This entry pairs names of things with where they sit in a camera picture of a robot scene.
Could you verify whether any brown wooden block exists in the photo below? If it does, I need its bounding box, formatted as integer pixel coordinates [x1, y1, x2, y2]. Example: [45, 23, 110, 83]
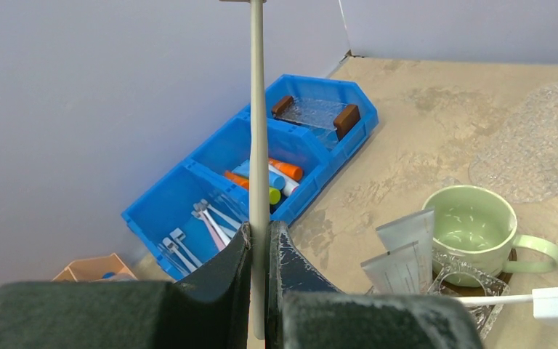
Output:
[333, 104, 360, 141]

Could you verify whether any orange small tube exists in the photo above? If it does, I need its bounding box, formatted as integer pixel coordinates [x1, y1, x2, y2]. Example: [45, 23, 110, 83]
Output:
[223, 171, 249, 190]

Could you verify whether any blue plastic compartment bin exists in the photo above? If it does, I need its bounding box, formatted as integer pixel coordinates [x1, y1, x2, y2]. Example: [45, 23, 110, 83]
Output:
[121, 75, 379, 280]

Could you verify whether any beige grey toothbrush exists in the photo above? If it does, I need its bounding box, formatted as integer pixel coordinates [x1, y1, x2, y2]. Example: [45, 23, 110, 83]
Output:
[219, 0, 271, 341]

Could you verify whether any light green ceramic mug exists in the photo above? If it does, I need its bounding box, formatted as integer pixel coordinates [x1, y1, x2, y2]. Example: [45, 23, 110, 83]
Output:
[422, 185, 558, 277]

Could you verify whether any peach plastic desk organizer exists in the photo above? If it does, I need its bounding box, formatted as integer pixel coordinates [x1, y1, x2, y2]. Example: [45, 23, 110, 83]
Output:
[52, 253, 138, 282]

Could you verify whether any blue small tube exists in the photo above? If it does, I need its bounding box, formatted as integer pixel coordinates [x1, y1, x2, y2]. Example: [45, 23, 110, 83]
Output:
[232, 160, 286, 190]

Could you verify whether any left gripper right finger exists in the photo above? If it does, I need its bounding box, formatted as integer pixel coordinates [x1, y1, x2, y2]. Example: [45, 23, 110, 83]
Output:
[265, 221, 483, 348]

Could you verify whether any yellow green small tube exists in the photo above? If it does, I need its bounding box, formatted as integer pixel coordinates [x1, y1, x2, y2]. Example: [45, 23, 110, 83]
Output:
[269, 187, 282, 205]

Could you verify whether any white toothbrush with cap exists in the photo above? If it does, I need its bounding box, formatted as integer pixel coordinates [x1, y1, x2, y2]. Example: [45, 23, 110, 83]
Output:
[455, 286, 558, 326]

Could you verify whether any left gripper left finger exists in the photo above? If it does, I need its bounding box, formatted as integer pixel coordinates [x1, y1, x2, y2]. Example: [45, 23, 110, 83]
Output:
[0, 223, 251, 348]

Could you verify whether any white red capped tube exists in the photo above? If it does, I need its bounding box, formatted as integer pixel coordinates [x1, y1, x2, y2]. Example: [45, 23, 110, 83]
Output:
[268, 164, 299, 197]

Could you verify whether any clear glass toothbrush holder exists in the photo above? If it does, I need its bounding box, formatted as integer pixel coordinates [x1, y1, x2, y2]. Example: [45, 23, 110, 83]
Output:
[365, 248, 511, 340]

